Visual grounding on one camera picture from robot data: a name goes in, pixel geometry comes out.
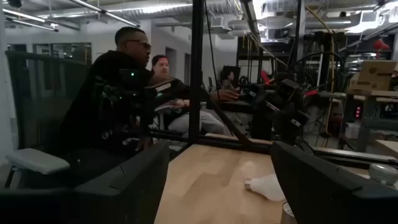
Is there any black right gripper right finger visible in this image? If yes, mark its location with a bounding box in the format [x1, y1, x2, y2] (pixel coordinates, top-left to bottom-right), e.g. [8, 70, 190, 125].
[270, 141, 398, 224]

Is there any brass lamp base with socket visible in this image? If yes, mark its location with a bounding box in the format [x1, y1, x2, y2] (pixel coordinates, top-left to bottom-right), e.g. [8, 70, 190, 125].
[280, 202, 299, 224]

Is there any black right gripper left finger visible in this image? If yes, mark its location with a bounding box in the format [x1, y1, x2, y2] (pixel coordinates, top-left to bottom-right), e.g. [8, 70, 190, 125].
[0, 139, 170, 224]

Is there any light wooden desk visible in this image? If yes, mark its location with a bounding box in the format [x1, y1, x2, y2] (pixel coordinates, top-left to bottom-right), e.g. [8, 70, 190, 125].
[374, 139, 398, 160]

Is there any black mesh office chair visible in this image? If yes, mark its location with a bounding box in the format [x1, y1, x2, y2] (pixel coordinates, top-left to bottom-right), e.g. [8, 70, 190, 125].
[4, 50, 91, 190]

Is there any white lightbulb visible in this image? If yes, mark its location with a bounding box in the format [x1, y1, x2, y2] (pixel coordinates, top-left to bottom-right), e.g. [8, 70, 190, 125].
[244, 173, 287, 202]

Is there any wooden workbench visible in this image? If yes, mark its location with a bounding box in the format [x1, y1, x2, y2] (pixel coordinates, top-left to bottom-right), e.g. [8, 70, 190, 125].
[338, 89, 398, 153]

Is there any cardboard box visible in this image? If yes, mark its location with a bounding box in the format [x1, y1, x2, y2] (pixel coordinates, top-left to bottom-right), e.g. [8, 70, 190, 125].
[348, 60, 398, 92]

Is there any black aluminium table frame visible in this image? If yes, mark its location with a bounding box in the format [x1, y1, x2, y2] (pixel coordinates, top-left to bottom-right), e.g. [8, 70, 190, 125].
[149, 0, 398, 170]

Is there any ceiling tube light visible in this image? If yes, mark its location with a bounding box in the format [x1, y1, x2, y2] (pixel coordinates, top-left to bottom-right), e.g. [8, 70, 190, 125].
[68, 0, 141, 28]
[2, 7, 60, 33]

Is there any person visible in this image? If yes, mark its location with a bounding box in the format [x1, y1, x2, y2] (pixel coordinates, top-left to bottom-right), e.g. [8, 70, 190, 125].
[58, 26, 156, 187]
[149, 54, 240, 135]
[219, 70, 242, 93]

